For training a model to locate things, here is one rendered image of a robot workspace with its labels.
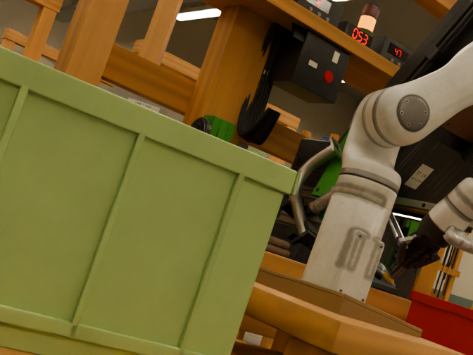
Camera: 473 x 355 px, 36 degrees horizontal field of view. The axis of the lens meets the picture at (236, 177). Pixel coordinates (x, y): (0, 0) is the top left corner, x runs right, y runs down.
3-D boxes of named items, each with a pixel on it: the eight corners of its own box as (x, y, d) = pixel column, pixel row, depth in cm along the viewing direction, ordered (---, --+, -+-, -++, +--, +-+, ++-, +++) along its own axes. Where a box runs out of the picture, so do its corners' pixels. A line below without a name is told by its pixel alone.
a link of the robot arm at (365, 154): (361, 82, 115) (324, 182, 112) (393, 72, 106) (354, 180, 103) (408, 106, 118) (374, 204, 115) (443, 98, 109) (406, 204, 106)
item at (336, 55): (336, 104, 201) (352, 54, 203) (292, 81, 192) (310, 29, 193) (307, 103, 212) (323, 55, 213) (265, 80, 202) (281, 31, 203)
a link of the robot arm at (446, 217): (447, 244, 138) (470, 222, 135) (420, 206, 146) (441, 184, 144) (474, 256, 143) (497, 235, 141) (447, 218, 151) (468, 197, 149)
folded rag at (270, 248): (228, 237, 142) (233, 223, 143) (255, 247, 148) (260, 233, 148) (262, 249, 135) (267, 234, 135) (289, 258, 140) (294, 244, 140)
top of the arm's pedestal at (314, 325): (465, 384, 105) (473, 357, 105) (331, 353, 84) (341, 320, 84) (307, 318, 129) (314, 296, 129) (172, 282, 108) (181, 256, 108)
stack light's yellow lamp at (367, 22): (375, 34, 224) (379, 21, 224) (364, 27, 221) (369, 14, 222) (363, 35, 228) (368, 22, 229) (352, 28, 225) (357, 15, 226)
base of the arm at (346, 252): (371, 308, 105) (409, 199, 108) (327, 289, 100) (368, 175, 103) (331, 295, 113) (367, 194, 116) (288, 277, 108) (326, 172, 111)
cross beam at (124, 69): (415, 217, 254) (422, 193, 255) (91, 71, 181) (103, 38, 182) (404, 215, 258) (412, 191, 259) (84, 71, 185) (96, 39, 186)
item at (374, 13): (379, 21, 224) (383, 8, 225) (369, 14, 222) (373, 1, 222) (368, 22, 229) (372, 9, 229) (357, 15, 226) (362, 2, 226)
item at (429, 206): (479, 236, 173) (483, 224, 174) (438, 217, 164) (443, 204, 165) (365, 211, 205) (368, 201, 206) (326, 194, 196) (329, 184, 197)
